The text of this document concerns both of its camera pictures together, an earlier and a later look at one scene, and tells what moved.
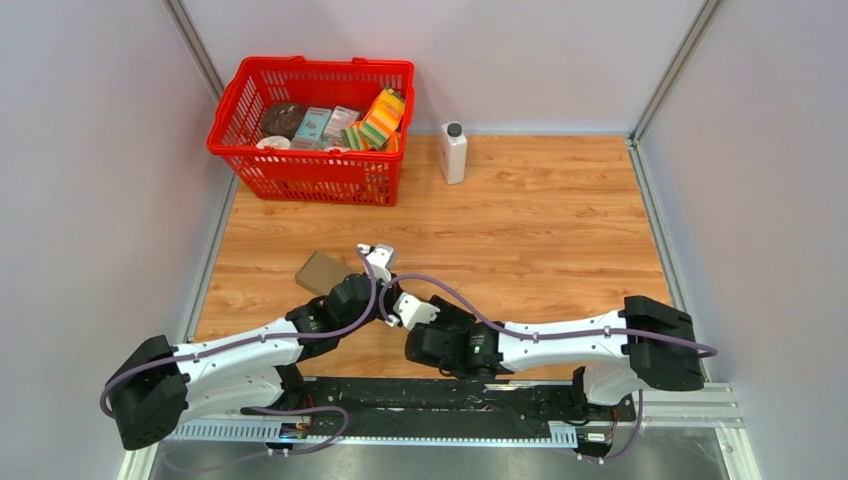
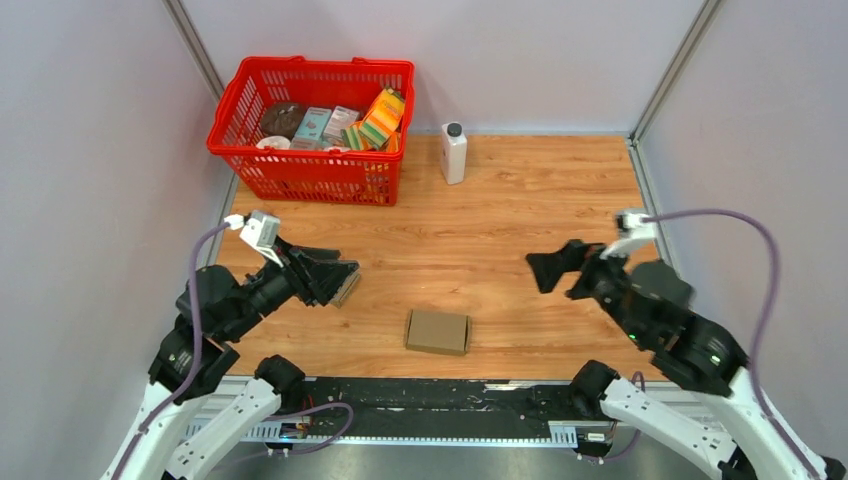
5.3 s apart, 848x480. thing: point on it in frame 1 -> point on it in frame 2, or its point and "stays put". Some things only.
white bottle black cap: [454, 153] stays put
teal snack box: [312, 128] stays put
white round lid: [278, 142] stays put
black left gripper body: [390, 294] -> [273, 285]
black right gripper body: [450, 318] -> [604, 281]
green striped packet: [361, 137] stays put
